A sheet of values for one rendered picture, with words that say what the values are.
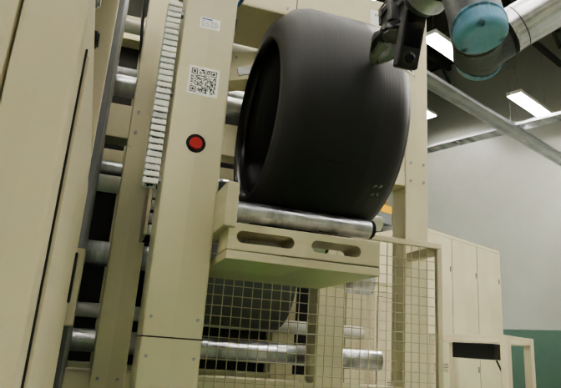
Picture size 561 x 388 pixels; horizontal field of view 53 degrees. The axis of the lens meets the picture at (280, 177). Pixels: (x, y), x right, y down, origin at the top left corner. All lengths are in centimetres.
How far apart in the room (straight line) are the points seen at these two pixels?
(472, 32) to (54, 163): 74
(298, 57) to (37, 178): 92
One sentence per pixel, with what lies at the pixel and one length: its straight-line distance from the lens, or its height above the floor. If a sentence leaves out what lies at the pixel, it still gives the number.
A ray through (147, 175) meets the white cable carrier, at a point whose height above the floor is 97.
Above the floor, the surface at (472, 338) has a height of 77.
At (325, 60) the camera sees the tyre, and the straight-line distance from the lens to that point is 127.
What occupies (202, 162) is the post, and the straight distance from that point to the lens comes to 133.
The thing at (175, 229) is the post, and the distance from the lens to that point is 128.
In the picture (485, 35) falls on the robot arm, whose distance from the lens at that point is 103.
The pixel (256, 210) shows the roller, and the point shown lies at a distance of 125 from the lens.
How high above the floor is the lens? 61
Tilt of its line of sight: 17 degrees up
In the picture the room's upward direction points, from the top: 4 degrees clockwise
